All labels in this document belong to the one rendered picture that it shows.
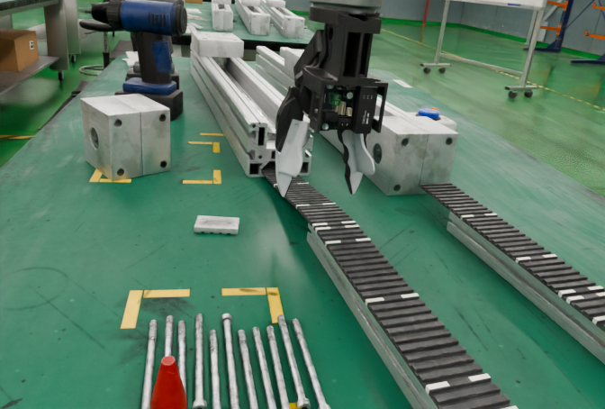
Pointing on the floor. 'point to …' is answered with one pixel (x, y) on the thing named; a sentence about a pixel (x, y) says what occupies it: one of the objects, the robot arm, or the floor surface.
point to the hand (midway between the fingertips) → (317, 184)
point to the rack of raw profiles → (569, 14)
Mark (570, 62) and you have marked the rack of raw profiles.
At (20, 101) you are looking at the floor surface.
